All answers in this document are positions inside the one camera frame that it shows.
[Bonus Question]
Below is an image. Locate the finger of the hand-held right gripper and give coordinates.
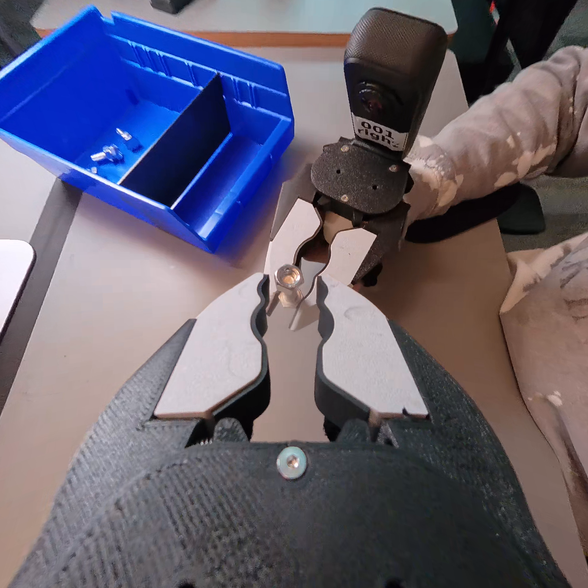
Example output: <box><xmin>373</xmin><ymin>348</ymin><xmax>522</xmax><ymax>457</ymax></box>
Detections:
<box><xmin>323</xmin><ymin>227</ymin><xmax>375</xmax><ymax>288</ymax></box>
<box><xmin>264</xmin><ymin>179</ymin><xmax>323</xmax><ymax>278</ymax></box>

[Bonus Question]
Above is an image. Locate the blue plastic storage bin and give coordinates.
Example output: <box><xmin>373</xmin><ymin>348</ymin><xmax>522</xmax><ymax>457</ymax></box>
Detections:
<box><xmin>0</xmin><ymin>5</ymin><xmax>295</xmax><ymax>254</ymax></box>

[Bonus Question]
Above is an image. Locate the white rounded base plate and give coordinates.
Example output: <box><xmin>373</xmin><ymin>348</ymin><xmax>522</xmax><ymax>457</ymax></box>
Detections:
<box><xmin>0</xmin><ymin>239</ymin><xmax>36</xmax><ymax>338</ymax></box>

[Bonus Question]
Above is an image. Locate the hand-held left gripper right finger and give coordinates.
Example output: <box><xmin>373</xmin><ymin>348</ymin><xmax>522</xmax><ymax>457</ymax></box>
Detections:
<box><xmin>315</xmin><ymin>275</ymin><xmax>431</xmax><ymax>423</ymax></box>

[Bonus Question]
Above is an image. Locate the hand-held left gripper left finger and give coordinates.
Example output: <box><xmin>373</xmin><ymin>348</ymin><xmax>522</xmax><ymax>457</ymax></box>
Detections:
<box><xmin>153</xmin><ymin>272</ymin><xmax>273</xmax><ymax>422</ymax></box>

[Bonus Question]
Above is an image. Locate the steel hex nut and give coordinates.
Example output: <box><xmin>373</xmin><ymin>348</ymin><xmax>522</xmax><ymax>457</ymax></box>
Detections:
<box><xmin>274</xmin><ymin>265</ymin><xmax>301</xmax><ymax>291</ymax></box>

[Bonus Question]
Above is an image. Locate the person's grey patterned sweatshirt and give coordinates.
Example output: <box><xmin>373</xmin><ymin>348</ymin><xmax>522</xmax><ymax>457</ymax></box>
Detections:
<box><xmin>500</xmin><ymin>232</ymin><xmax>588</xmax><ymax>529</ymax></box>

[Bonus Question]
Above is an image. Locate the black bin divider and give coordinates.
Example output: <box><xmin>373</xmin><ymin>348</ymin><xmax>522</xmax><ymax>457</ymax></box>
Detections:
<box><xmin>119</xmin><ymin>73</ymin><xmax>231</xmax><ymax>209</ymax></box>

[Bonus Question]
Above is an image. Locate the person's right forearm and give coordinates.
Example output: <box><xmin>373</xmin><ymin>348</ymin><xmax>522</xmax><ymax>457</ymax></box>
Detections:
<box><xmin>404</xmin><ymin>46</ymin><xmax>588</xmax><ymax>230</ymax></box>

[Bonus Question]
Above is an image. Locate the grey desk with wood edge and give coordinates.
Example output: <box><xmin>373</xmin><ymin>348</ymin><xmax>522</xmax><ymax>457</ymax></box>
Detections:
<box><xmin>30</xmin><ymin>0</ymin><xmax>460</xmax><ymax>49</ymax></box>

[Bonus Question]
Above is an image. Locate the black office chair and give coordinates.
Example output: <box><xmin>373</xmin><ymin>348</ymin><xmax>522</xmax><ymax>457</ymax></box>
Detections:
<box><xmin>452</xmin><ymin>0</ymin><xmax>582</xmax><ymax>99</ymax></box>

